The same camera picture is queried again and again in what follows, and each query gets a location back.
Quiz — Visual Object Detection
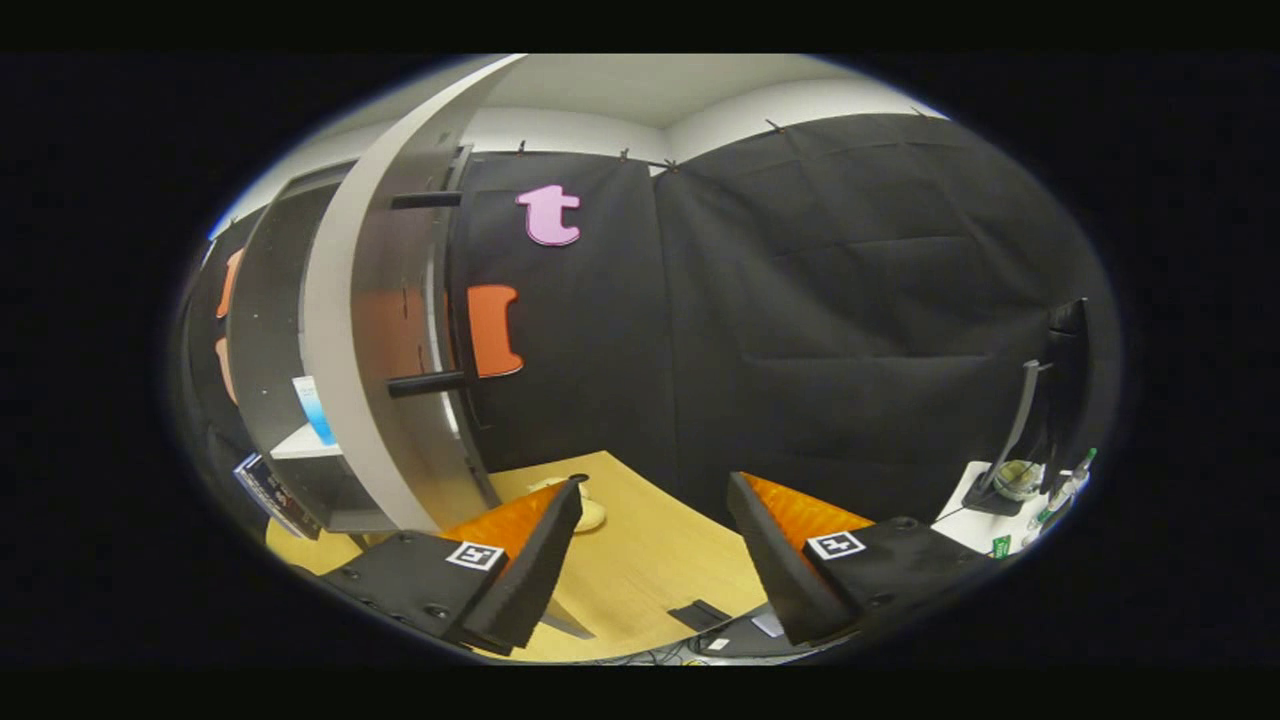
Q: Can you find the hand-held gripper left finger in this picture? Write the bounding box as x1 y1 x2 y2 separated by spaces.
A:
318 478 584 657

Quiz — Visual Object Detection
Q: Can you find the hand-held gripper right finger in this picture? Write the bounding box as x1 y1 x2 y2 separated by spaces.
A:
727 471 1001 649

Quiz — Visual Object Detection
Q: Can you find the blue and white tube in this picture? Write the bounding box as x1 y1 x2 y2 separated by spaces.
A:
292 376 338 447

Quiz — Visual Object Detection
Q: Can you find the white cabinet door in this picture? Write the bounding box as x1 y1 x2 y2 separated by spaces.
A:
300 55 531 536

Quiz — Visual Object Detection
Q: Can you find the black device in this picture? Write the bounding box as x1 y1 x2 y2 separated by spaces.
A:
690 605 801 658

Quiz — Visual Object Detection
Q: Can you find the cream plush toy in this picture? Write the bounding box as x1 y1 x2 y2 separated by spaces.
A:
528 476 608 534

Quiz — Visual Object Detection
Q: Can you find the small black flat box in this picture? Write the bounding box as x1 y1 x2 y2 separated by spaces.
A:
668 600 733 633

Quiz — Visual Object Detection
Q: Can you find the white side desk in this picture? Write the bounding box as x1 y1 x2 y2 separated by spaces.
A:
935 460 1091 557

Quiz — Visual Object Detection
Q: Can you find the small glass jar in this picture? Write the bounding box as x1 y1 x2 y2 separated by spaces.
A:
995 460 1043 501

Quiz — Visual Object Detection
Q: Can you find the black monitor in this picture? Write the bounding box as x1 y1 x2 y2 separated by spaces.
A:
1045 298 1093 496

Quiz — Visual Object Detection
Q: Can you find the grey cabinet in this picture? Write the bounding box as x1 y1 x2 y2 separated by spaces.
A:
225 160 401 536

